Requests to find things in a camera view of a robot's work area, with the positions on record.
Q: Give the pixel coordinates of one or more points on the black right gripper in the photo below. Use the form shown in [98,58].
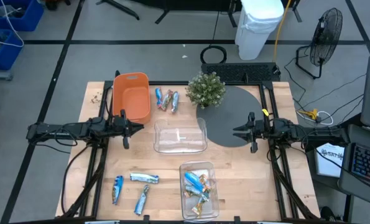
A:
[259,130]

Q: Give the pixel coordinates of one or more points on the grey keyboard tray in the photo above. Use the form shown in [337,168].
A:
[348,183]

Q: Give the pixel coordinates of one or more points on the orange plastic bin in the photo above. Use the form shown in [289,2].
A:
[131,99]

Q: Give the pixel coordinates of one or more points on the black aluminium table frame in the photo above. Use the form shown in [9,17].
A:
[253,83]

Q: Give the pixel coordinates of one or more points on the blue orange granola bar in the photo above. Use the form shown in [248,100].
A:
[193,181]
[198,193]

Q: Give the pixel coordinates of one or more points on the white trash bin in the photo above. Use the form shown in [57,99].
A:
[256,28]

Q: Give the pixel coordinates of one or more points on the grey round mat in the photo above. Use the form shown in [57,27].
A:
[234,105]

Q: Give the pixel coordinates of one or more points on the black perforated panel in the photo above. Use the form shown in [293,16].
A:
[240,72]

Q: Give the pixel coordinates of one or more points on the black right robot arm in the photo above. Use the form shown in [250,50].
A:
[312,133]

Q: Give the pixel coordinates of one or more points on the brown red granola bar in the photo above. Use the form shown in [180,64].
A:
[166,100]

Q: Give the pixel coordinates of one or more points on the artificial potted plant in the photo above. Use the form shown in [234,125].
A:
[205,90]

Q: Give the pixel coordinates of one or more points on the black backlit keyboard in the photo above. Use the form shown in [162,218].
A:
[368,163]

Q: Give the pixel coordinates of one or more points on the blue plastic crate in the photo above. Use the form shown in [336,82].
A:
[29,17]
[9,53]

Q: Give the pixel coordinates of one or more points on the white paper booklet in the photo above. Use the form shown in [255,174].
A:
[329,165]

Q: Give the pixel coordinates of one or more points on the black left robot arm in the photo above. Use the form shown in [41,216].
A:
[63,129]

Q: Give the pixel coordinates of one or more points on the black floor fan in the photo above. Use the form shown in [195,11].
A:
[326,35]

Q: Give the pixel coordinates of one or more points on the narrow clear plastic bin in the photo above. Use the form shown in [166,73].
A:
[212,211]

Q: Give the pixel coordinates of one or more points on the green orange granola bar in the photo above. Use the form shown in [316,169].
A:
[198,209]

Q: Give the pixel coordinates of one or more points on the wide clear plastic bin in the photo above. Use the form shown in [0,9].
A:
[180,137]

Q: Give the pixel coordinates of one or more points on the black stand leg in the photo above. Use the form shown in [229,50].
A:
[119,7]

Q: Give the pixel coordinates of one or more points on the yellow tape tag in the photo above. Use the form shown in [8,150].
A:
[265,112]

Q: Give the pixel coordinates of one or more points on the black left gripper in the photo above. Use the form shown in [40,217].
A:
[119,127]

